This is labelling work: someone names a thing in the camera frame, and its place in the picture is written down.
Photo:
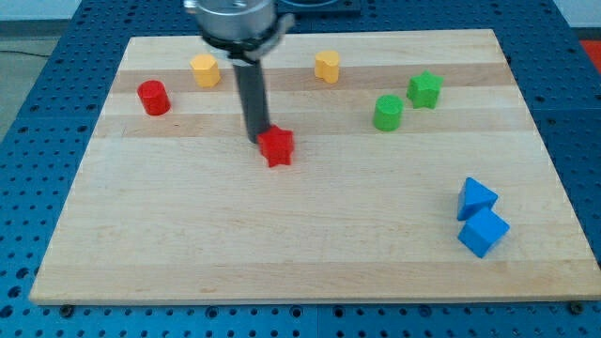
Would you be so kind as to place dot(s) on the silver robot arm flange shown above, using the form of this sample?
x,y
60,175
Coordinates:
x,y
240,31

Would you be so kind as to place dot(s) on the green cylinder block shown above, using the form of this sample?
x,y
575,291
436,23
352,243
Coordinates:
x,y
388,113

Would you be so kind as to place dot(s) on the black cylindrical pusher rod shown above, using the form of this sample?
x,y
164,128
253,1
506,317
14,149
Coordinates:
x,y
253,99

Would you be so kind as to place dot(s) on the blue cube block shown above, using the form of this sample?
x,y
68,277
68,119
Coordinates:
x,y
481,232

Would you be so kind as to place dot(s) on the red star block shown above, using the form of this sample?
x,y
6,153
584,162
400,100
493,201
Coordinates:
x,y
276,146

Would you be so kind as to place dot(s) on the blue triangle block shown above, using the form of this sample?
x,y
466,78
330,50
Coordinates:
x,y
472,197

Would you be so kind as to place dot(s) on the yellow hexagon block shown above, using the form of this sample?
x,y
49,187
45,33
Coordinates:
x,y
205,70

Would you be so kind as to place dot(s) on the wooden board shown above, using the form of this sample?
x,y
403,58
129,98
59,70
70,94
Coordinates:
x,y
181,208

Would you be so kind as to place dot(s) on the green star block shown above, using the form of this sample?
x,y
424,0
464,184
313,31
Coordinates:
x,y
424,89

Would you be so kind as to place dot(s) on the yellow heart block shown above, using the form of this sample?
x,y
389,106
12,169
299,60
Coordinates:
x,y
327,66

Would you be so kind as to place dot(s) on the red cylinder block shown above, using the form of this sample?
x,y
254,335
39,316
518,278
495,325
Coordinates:
x,y
154,98

